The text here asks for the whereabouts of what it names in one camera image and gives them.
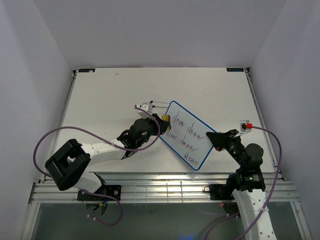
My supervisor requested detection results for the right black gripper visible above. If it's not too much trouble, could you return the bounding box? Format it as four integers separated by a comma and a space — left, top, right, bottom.
205, 128, 246, 168

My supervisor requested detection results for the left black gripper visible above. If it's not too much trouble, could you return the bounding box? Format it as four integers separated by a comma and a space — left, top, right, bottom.
136, 113, 170, 148

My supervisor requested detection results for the yellow bone-shaped eraser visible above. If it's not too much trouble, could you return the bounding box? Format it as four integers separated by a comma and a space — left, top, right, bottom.
161, 115, 172, 131

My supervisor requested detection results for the blue framed whiteboard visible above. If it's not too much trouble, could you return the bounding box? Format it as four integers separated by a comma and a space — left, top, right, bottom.
160, 100, 215, 171

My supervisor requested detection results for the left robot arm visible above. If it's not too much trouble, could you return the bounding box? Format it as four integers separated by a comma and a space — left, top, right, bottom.
45, 113, 171, 200

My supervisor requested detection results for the right blue corner label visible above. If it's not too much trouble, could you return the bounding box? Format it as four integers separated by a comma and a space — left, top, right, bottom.
226, 67, 244, 72

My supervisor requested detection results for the blue corner label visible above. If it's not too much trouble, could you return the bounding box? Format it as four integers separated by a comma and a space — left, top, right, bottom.
78, 68, 96, 73
226, 67, 244, 72

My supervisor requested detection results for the left blue corner label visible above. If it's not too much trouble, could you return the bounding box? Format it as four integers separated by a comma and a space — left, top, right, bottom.
78, 68, 96, 73

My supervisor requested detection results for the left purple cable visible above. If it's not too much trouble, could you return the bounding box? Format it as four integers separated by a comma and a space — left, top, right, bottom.
33, 104, 161, 227

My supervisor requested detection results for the purple cable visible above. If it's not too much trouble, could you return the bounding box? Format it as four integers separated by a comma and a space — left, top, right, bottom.
33, 104, 161, 227
199, 124, 283, 240

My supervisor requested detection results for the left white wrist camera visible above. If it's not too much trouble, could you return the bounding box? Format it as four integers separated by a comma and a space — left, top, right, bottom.
134, 102, 153, 119

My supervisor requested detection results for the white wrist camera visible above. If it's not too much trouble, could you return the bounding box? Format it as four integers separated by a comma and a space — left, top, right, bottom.
134, 102, 153, 119
235, 120, 253, 137

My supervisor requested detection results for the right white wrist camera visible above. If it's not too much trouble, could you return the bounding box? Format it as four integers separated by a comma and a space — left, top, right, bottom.
235, 120, 253, 137

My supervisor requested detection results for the wire whiteboard stand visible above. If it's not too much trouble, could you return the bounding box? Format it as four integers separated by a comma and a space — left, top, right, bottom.
149, 100, 170, 109

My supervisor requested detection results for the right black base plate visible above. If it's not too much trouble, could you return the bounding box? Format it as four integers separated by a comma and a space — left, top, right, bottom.
203, 184, 235, 201

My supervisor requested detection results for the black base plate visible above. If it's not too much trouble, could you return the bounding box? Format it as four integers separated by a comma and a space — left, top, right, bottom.
203, 184, 235, 201
76, 185, 122, 201

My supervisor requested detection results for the aluminium frame rail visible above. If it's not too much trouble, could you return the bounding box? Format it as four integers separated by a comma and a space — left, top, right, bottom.
27, 164, 301, 205

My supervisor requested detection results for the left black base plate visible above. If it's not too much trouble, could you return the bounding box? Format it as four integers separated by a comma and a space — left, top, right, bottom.
76, 185, 122, 201

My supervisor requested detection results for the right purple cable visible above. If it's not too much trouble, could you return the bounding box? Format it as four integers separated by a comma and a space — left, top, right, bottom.
199, 124, 283, 240

